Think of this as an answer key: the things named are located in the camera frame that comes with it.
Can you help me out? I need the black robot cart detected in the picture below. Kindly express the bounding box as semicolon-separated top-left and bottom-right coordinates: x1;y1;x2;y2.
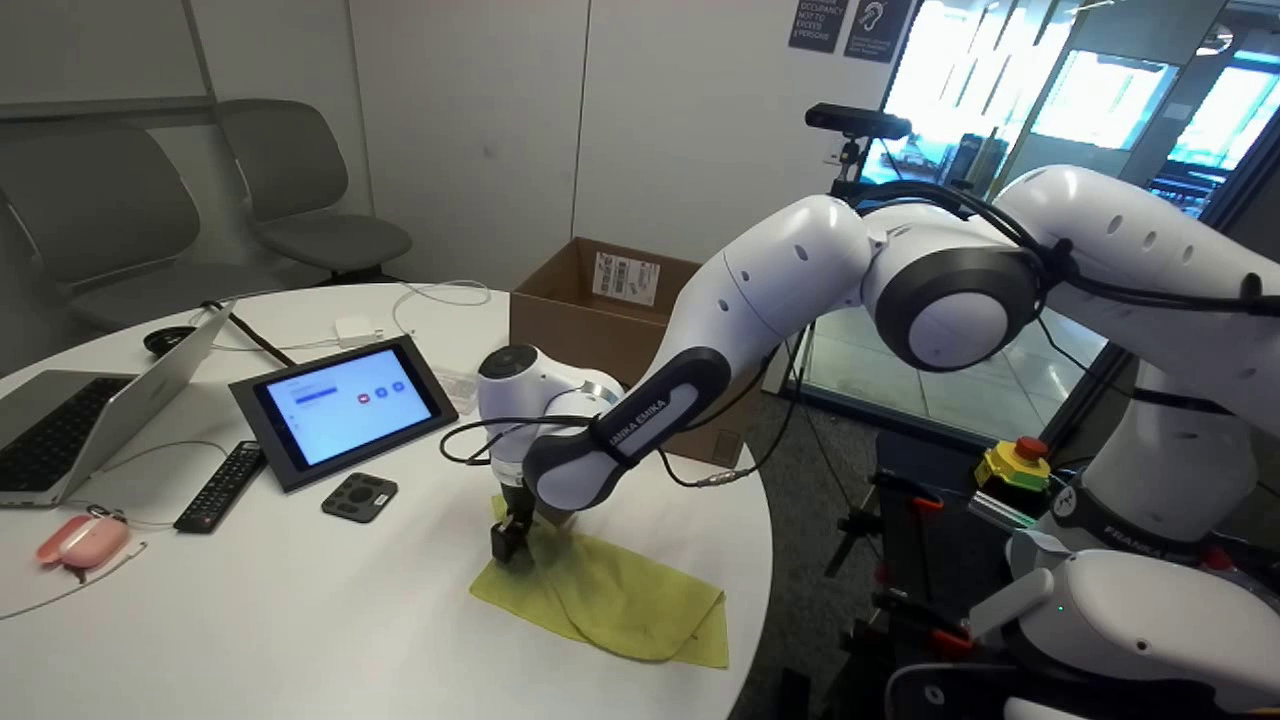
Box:
797;453;1111;720

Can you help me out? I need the thin white cable loop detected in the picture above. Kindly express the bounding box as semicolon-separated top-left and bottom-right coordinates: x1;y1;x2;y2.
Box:
0;531;152;625

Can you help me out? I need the black round puck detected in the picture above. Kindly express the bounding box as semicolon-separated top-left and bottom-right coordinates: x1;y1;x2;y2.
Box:
140;323;198;361

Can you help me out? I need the yellow-green towel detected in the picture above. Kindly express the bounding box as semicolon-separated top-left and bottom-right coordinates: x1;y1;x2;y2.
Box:
465;511;737;672

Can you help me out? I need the yellow red emergency stop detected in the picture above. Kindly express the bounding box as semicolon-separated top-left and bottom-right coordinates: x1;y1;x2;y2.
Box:
971;430;1059;506

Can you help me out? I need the brown cardboard box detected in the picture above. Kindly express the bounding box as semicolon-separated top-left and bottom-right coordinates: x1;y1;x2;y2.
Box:
506;234;776;472

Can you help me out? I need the black stereo camera bar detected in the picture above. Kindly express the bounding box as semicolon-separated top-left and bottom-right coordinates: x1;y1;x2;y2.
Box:
802;100;914;143

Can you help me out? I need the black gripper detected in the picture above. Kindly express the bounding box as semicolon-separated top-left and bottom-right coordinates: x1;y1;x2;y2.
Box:
488;479;540;574

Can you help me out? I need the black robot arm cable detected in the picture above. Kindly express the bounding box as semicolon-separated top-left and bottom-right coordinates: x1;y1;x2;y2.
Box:
436;174;1280;497

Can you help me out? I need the pink computer mouse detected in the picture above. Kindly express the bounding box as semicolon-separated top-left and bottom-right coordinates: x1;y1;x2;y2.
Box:
32;506;136;581

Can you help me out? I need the black remote control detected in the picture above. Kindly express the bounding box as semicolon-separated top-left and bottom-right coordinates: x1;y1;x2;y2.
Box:
170;435;270;541

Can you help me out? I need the black tablet blue screen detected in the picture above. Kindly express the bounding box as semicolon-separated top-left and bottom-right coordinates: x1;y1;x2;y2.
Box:
227;331;465;497

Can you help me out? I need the silver laptop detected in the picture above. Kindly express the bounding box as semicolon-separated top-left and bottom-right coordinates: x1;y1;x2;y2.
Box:
0;306;231;511

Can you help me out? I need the white charger cable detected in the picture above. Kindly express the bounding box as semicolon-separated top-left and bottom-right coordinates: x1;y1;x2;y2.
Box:
332;281;499;353

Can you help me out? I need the dark blue wall sign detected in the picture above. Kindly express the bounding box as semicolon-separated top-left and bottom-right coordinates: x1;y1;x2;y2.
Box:
782;0;852;55
838;0;918;66

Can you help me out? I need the small black phone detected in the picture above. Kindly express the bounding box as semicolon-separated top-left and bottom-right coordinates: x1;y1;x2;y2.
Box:
314;467;403;526

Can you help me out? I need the black table cable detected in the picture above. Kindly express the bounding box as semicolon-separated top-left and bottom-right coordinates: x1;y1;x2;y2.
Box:
195;300;299;372

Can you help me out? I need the grey lounge chair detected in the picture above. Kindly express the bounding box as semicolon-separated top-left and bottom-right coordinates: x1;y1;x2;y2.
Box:
216;96;415;286
0;117;274;337

